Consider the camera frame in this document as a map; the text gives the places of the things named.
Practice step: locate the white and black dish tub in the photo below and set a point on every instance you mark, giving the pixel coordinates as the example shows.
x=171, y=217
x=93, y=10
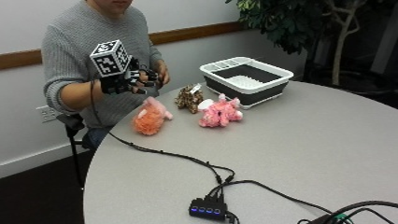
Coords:
x=245, y=81

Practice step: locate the spotted brown plush toy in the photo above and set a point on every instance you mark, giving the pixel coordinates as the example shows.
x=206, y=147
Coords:
x=189, y=97

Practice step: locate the the person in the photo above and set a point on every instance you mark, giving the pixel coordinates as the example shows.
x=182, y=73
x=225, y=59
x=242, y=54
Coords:
x=78, y=37

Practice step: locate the orange plush toy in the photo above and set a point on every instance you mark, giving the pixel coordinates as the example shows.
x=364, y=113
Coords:
x=149, y=117

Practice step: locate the wooden wall rail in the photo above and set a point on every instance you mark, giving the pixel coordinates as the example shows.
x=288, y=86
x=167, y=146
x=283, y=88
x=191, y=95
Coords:
x=173, y=35

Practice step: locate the black usb hub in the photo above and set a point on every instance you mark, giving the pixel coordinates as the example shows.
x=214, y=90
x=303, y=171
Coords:
x=207, y=209

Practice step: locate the white wall outlet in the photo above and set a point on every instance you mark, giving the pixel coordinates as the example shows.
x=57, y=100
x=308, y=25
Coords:
x=46, y=113

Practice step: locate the pink plush toy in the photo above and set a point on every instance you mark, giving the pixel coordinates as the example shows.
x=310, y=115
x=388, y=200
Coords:
x=219, y=112

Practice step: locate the black chair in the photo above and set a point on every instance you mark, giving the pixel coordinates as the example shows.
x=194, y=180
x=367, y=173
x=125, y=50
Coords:
x=71, y=130

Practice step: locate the green potted tree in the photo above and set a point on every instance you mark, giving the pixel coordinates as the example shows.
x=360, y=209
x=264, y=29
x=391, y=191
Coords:
x=306, y=28

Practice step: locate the white marker cube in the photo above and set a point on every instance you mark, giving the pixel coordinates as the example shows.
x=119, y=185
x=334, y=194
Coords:
x=107, y=58

